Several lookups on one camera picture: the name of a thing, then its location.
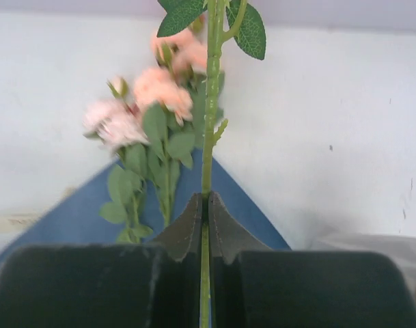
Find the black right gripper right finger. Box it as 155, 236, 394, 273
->
208, 192, 416, 327

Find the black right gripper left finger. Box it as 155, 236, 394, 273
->
0, 194, 202, 327

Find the blue wrapping paper sheet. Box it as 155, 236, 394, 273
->
0, 150, 290, 264

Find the pale pink rose stem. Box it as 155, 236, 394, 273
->
81, 77, 197, 244

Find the peach rose bud stem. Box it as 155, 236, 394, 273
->
157, 0, 266, 327

